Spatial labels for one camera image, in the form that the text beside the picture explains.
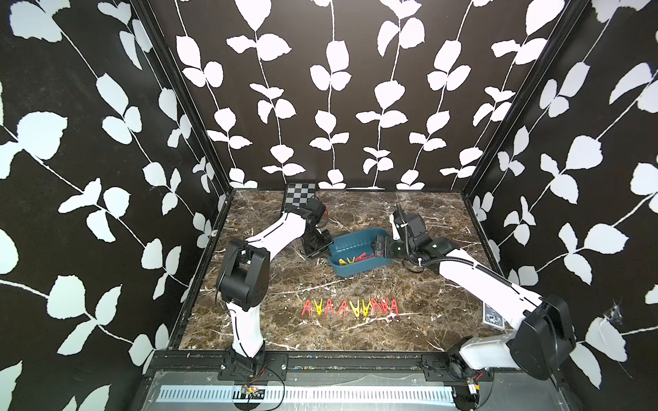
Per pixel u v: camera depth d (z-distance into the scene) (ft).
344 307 2.82
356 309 2.77
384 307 2.80
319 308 2.80
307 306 2.80
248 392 2.32
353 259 2.97
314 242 2.58
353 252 3.19
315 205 2.55
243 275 1.66
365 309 2.81
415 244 2.04
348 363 2.47
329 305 2.81
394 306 2.81
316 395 2.30
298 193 3.85
